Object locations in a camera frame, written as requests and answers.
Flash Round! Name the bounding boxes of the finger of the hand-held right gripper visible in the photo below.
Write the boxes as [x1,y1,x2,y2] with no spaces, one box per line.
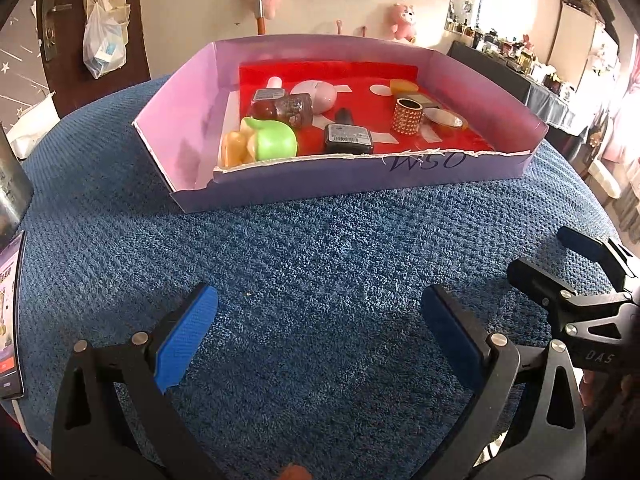
[556,226,640,289]
[506,257,640,327]

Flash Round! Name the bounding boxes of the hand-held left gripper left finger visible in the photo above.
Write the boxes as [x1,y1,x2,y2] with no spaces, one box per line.
[51,282,221,480]

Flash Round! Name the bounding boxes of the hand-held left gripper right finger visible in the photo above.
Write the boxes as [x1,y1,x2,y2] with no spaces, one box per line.
[421,285,587,480]

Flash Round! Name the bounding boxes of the orange round stone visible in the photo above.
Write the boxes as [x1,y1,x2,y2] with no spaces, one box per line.
[435,115,471,136]

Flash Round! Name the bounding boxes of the clear round lid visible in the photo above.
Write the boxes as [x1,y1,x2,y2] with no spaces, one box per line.
[422,107,466,128]

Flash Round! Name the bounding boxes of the gold studded cylinder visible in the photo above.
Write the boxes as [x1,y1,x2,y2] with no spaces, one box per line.
[391,98,426,136]

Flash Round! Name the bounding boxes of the brown rectangular bottle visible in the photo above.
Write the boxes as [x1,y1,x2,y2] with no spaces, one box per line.
[392,92,441,109]

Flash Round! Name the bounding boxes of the purple cardboard box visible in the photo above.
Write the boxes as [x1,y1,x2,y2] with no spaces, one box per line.
[131,34,549,214]

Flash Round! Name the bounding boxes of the green and yellow toy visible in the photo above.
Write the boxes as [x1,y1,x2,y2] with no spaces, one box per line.
[220,116,298,170]

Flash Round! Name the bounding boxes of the black labelled nail polish bottle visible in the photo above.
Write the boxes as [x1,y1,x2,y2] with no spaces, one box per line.
[323,107,374,156]

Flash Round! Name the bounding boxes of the dark red ball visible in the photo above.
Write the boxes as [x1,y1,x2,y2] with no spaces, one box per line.
[247,100,278,121]

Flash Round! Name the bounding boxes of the glitter nail polish bottle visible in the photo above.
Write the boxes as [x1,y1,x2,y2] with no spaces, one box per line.
[274,92,313,128]

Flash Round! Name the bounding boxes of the pink earbud case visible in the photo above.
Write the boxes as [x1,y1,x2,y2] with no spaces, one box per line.
[290,80,337,113]

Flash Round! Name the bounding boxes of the white stool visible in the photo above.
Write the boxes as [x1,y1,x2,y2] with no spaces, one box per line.
[590,160,623,198]

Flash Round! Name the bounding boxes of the blue textured mat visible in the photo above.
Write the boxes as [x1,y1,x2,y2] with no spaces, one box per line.
[12,72,621,480]

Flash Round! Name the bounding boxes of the grey cloth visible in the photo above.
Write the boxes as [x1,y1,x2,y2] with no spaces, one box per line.
[522,80,583,128]

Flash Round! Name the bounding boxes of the pink curtain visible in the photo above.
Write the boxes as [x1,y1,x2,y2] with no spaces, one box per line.
[615,35,640,161]

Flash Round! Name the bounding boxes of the smartphone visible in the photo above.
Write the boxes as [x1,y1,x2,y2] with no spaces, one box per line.
[0,230,27,401]

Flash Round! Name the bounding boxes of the row of small bottles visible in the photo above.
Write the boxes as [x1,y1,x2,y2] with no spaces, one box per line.
[447,17,571,96]

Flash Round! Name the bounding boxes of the white wardrobe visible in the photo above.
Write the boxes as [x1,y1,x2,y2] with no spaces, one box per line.
[547,0,621,86]

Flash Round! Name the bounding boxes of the metal cup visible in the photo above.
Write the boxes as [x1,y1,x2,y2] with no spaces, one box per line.
[0,122,35,233]

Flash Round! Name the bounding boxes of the clear white-capped nail polish bottle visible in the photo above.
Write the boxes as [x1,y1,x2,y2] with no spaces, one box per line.
[252,76,287,103]

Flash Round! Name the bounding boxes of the red printed liner sheet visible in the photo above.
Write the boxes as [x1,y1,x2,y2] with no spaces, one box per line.
[237,61,496,161]

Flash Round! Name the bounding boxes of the dark brown door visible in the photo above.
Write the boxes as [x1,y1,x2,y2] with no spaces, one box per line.
[37,0,152,118]

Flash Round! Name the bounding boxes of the pink bear plush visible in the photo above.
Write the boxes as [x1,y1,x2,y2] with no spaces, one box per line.
[386,2,418,43]

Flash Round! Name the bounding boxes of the white plastic bag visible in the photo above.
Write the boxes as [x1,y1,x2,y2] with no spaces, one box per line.
[82,7,128,80]

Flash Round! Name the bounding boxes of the star printed curtain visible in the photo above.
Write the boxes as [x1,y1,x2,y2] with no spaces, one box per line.
[0,5,56,161]

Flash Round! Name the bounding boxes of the white cable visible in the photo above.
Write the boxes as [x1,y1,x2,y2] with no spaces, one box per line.
[10,399,51,466]

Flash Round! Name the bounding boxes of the metal door handle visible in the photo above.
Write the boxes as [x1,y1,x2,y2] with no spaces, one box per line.
[39,0,73,62]

